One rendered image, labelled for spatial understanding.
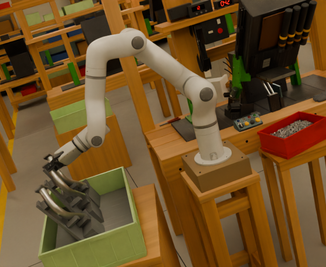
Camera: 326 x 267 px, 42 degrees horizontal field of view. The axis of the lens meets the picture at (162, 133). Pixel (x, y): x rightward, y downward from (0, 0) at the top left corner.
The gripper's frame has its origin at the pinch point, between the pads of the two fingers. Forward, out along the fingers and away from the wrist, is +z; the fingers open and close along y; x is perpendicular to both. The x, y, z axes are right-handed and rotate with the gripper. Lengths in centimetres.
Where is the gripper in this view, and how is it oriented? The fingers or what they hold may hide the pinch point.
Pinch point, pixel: (51, 168)
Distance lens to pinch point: 200.3
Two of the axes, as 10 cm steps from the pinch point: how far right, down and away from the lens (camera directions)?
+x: 6.0, 7.0, -3.8
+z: -7.6, 6.5, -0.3
